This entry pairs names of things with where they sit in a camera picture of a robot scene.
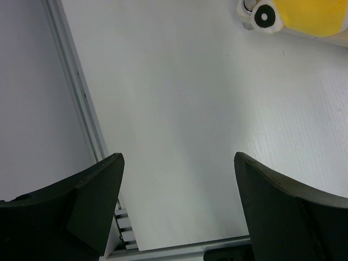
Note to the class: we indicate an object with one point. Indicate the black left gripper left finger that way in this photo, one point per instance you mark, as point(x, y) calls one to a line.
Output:
point(68, 220)

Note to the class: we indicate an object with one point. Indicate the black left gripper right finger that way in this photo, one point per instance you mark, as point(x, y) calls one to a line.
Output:
point(289, 220)

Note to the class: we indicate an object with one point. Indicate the yellow plush toy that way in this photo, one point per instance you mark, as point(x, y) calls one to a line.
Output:
point(316, 18)

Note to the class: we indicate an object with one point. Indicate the white two-tier shelf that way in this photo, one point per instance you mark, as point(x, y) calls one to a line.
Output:
point(244, 9)

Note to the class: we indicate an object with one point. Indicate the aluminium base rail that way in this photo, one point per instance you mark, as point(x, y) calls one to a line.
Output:
point(224, 249)

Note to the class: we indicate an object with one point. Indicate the aluminium side frame rail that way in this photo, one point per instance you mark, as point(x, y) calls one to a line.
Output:
point(75, 78)

